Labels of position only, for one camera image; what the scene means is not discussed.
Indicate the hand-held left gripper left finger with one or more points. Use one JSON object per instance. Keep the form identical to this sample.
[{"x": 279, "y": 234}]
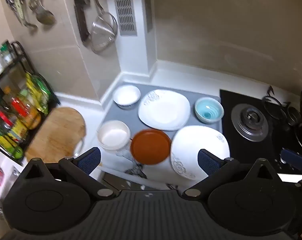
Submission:
[{"x": 89, "y": 158}]

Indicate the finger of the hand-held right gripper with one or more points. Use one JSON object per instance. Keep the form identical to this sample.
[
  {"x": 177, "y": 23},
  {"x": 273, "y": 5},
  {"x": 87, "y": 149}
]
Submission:
[{"x": 293, "y": 158}]

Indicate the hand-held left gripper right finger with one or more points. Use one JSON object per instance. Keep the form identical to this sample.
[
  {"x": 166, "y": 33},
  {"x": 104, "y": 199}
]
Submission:
[{"x": 208, "y": 161}]

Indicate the white bowl with dark pattern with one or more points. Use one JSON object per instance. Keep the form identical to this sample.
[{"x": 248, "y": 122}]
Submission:
[{"x": 126, "y": 96}]

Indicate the white square plate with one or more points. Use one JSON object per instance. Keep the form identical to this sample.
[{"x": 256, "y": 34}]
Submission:
[
  {"x": 164, "y": 110},
  {"x": 190, "y": 142}
]

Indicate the plain white bowl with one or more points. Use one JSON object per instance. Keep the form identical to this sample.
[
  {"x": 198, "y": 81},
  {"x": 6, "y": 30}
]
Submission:
[{"x": 113, "y": 135}]

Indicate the wooden cutting board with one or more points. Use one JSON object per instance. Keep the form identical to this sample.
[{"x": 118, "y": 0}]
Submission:
[{"x": 58, "y": 132}]

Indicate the light blue bowl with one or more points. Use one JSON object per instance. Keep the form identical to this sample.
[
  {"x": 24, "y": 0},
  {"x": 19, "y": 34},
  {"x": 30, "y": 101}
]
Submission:
[{"x": 209, "y": 110}]

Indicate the grey drying mat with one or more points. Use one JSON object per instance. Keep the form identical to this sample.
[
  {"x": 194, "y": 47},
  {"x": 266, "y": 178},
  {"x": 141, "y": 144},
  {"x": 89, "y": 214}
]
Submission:
[{"x": 121, "y": 116}]

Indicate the brown round plate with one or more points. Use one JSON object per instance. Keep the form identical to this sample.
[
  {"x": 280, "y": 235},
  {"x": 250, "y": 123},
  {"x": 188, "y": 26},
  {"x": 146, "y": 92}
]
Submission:
[{"x": 151, "y": 147}]

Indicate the black glass gas stove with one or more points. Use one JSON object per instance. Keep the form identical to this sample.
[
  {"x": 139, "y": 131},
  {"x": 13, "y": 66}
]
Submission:
[{"x": 228, "y": 100}]

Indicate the yellow green packets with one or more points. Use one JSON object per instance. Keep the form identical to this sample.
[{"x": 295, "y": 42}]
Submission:
[{"x": 38, "y": 92}]

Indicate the group of condiment bottles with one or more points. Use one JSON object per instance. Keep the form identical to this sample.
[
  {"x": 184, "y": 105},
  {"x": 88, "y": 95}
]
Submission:
[{"x": 13, "y": 120}]

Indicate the black metal spice rack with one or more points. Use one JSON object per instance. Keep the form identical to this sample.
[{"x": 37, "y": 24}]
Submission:
[{"x": 22, "y": 60}]

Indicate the metal strainer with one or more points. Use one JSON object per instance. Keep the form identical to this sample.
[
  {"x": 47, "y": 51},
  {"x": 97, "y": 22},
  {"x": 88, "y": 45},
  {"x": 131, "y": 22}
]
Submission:
[{"x": 103, "y": 33}]

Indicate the dark hanging utensil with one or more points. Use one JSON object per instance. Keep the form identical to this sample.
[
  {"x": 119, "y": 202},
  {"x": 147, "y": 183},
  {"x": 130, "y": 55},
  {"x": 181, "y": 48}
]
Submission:
[{"x": 79, "y": 12}]

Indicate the metal ladle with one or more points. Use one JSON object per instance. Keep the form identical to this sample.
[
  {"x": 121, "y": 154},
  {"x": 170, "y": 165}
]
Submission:
[{"x": 44, "y": 15}]

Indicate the large grey vent grille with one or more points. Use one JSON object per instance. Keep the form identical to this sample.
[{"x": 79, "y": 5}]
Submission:
[{"x": 124, "y": 7}]

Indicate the narrow grey vent grille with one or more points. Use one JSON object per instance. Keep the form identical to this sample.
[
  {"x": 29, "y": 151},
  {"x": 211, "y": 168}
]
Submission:
[{"x": 148, "y": 5}]

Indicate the bunch of hanging utensils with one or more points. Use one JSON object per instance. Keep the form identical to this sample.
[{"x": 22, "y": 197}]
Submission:
[{"x": 16, "y": 5}]

